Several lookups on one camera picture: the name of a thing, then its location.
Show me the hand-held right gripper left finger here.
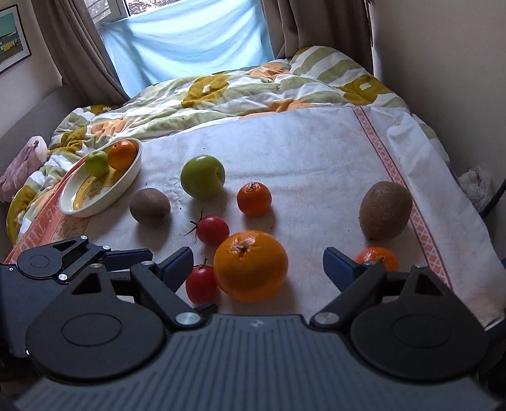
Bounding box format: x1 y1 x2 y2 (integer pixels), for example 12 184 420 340
71 247 219 329

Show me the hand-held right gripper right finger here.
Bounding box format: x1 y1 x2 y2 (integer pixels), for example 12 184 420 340
322 247 445 328

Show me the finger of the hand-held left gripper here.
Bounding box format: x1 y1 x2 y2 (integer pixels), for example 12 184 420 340
51 236 153 284

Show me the red tomato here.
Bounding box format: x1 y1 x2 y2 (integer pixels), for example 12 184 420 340
185 259 219 305
185 209 230 246

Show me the small tangerine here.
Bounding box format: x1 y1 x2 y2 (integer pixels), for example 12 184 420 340
355 247 398 273

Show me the small brown kiwi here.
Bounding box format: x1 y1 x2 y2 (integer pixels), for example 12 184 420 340
129 188 171 223

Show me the large orange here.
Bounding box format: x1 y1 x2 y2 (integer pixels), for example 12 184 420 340
213 230 289 303

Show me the large brown kiwi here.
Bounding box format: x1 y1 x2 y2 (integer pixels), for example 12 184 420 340
359 181 413 241

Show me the white oval bowl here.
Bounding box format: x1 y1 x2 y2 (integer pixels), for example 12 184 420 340
59 138 143 217

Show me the large green apple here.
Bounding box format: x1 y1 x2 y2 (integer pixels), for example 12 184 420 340
180 154 226 199

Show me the small green apple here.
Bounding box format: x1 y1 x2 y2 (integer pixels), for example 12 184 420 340
85 150 109 177

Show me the medium orange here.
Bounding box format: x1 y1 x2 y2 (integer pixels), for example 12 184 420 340
108 140 138 171

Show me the white towel with pink border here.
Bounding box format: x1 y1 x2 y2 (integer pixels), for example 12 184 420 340
8 105 506 328

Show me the pink plush toy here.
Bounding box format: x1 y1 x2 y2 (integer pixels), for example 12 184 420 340
0 135 49 203

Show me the white plastic bag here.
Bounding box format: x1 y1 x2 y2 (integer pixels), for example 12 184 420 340
458 165 495 214

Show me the grey upholstered headboard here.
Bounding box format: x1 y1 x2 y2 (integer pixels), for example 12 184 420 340
0 85 82 176

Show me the green striped floral blanket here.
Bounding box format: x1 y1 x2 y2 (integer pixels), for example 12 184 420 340
8 45 451 246

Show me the light blue window sheet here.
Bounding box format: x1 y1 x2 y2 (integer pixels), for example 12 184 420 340
102 0 275 99

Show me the brown curtain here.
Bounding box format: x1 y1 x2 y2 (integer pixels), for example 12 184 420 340
29 0 131 105
261 0 380 76

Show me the framed wall picture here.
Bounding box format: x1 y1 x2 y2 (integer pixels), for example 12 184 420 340
0 4 32 74

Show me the white window frame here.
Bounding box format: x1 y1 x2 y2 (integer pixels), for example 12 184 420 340
85 0 132 21

